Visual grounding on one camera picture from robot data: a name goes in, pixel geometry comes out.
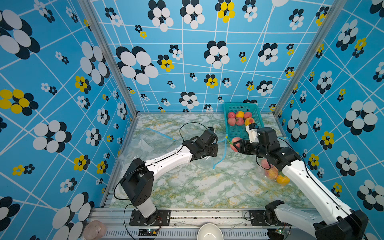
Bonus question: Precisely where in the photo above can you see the pink translucent object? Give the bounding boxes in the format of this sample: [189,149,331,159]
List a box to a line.
[83,221,107,240]

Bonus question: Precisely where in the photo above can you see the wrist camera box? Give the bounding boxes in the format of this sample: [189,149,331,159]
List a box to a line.
[246,123,278,145]
[196,127,219,148]

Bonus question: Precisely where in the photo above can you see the pink red peach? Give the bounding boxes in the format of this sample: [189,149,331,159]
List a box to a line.
[260,159,271,170]

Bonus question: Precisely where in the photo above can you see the yellow peach in basket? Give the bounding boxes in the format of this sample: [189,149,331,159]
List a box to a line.
[236,111,245,118]

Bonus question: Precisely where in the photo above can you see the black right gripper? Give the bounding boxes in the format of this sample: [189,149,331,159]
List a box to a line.
[233,139,268,160]

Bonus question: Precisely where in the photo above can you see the clear zip-top bag blue zipper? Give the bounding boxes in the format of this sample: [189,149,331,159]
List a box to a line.
[259,136,293,188]

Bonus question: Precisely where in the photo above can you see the white bowl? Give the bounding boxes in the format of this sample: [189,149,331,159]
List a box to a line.
[197,223,224,240]

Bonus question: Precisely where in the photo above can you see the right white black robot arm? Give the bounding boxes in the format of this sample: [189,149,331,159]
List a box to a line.
[233,140,369,240]

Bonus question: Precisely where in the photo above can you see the teal plastic basket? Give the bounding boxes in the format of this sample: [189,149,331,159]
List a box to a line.
[223,102,264,140]

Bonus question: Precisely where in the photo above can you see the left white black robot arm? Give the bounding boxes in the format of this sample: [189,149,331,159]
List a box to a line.
[119,140,219,225]

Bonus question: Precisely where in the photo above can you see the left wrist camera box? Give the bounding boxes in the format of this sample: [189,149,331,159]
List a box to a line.
[196,127,219,148]

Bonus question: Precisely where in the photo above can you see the pink peach in basket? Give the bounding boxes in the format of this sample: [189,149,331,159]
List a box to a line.
[227,118,237,126]

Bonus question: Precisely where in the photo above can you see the orange red peach in basket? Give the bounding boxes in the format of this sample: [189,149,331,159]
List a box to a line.
[244,117,255,126]

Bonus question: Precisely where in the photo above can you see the aluminium front rail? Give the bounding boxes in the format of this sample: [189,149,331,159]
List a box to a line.
[89,208,322,240]

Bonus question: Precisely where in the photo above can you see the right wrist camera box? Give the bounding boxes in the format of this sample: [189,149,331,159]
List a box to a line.
[246,123,278,145]

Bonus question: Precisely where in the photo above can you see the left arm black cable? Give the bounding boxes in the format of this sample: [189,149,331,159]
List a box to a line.
[179,122,209,145]

